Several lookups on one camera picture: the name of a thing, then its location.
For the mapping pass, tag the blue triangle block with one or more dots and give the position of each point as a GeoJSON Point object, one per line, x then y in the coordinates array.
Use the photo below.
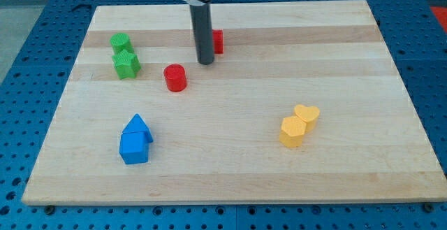
{"type": "Point", "coordinates": [138, 125]}

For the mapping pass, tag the yellow hexagon block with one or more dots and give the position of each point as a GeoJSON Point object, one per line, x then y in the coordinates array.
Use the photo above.
{"type": "Point", "coordinates": [292, 132]}

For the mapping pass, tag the red cylinder block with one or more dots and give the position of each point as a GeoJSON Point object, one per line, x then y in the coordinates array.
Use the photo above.
{"type": "Point", "coordinates": [175, 77]}

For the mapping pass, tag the wooden board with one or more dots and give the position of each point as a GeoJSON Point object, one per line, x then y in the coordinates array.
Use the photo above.
{"type": "Point", "coordinates": [217, 141]}

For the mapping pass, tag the blue cube block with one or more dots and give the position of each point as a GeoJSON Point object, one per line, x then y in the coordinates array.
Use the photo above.
{"type": "Point", "coordinates": [134, 148]}

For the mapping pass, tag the yellow heart block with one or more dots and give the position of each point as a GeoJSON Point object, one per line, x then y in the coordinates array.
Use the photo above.
{"type": "Point", "coordinates": [308, 114]}

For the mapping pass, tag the red block behind rod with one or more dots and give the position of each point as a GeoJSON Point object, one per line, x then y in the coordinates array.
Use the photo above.
{"type": "Point", "coordinates": [218, 38]}

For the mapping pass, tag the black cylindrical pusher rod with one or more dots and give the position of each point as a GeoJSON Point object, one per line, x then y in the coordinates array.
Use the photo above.
{"type": "Point", "coordinates": [202, 30]}

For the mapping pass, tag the green cylinder block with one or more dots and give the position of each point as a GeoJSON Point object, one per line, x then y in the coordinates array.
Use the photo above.
{"type": "Point", "coordinates": [120, 42]}

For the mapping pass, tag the green star block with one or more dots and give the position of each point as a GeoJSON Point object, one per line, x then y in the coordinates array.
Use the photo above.
{"type": "Point", "coordinates": [126, 64]}

